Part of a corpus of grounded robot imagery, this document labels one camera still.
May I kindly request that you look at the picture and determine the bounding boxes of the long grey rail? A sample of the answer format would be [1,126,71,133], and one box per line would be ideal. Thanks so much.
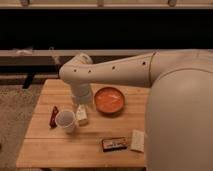
[0,49,150,66]

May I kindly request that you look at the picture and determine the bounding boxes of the white plastic cup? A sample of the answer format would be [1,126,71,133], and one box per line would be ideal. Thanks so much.
[55,110,76,134]

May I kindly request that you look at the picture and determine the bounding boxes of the red snack wrapper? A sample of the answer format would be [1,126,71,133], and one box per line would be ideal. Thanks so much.
[49,106,59,128]

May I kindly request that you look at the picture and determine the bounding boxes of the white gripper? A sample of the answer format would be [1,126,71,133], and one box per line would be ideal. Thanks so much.
[71,84,93,104]

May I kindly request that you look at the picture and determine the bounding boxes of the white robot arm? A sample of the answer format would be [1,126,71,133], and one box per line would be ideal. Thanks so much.
[59,49,213,171]

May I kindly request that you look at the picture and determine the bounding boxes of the small clear plastic bottle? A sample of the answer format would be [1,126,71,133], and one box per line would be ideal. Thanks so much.
[76,105,88,126]

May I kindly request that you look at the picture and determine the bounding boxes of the dark chocolate bar packet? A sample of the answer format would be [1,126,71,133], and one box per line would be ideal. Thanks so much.
[101,137,127,152]

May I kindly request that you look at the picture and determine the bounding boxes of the wooden table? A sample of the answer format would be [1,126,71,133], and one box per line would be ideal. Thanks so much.
[16,79,148,168]

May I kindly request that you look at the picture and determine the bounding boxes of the orange ceramic bowl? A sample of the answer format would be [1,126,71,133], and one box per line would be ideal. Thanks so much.
[94,87,125,114]

